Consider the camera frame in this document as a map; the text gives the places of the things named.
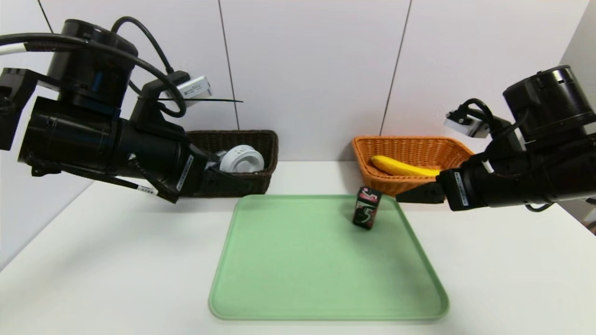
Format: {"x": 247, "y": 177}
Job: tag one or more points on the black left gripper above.
{"x": 190, "y": 173}

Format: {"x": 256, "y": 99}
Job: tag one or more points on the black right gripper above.
{"x": 457, "y": 189}

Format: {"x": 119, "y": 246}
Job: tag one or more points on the yellow banana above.
{"x": 400, "y": 167}

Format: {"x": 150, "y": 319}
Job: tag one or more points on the small black red box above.
{"x": 367, "y": 209}

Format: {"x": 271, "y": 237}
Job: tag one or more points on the orange and black left arm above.
{"x": 84, "y": 135}

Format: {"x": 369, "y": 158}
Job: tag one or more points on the grey and black right arm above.
{"x": 549, "y": 153}

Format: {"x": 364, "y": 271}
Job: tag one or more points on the dark brown wicker basket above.
{"x": 267, "y": 153}

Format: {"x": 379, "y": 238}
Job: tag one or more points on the orange wicker basket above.
{"x": 409, "y": 146}

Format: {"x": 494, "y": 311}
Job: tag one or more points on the light green plastic tray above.
{"x": 302, "y": 270}

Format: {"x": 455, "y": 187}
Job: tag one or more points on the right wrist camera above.
{"x": 465, "y": 123}

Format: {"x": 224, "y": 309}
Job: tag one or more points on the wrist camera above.
{"x": 193, "y": 88}
{"x": 465, "y": 123}

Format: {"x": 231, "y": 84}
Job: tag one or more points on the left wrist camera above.
{"x": 193, "y": 88}

